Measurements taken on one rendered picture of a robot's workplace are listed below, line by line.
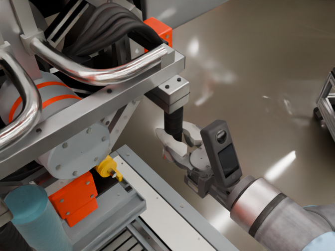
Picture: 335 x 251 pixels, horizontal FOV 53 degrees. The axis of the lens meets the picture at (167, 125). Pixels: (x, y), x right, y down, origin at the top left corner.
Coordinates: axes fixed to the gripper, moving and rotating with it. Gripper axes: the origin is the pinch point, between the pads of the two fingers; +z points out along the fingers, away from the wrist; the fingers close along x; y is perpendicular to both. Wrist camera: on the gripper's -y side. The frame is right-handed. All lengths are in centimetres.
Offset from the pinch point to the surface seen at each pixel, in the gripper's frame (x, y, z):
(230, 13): 162, 83, 107
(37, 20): -3.4, -5.4, 44.0
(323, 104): 108, 68, 3
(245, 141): 72, 83, 20
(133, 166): 17, 75, 42
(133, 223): 0, 75, 20
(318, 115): 112, 79, 4
